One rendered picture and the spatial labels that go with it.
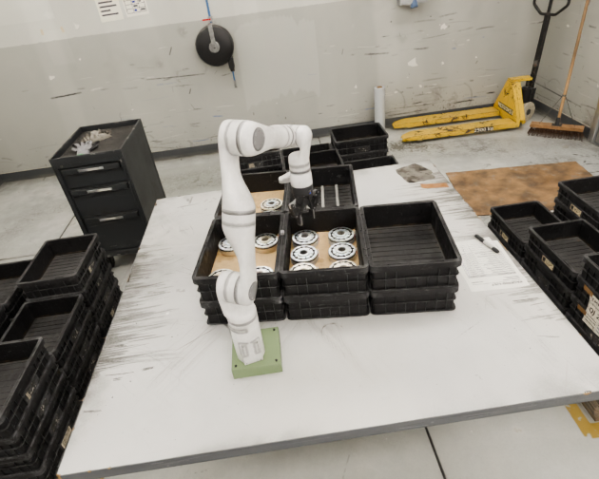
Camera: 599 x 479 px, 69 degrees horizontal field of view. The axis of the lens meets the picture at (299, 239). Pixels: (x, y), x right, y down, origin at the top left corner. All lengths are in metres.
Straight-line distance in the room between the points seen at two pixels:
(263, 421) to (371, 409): 0.31
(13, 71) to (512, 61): 5.08
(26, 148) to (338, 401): 4.78
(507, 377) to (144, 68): 4.30
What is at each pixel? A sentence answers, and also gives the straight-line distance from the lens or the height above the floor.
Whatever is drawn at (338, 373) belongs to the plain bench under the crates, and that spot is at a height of 0.70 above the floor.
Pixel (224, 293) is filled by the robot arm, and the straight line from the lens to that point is 1.24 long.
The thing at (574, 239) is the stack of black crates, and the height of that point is 0.38.
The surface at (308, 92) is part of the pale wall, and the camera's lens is 4.89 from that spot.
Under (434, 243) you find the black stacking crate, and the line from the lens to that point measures 1.73.
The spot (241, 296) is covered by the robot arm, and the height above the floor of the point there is 1.04.
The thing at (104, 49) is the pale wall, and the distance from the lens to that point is 4.98.
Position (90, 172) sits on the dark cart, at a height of 0.77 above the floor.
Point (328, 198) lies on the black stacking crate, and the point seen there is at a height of 0.83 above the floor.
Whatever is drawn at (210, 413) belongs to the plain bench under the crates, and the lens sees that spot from 1.42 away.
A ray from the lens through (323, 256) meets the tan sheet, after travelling 1.67.
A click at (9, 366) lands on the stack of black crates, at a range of 2.28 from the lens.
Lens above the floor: 1.82
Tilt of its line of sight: 34 degrees down
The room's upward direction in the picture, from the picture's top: 8 degrees counter-clockwise
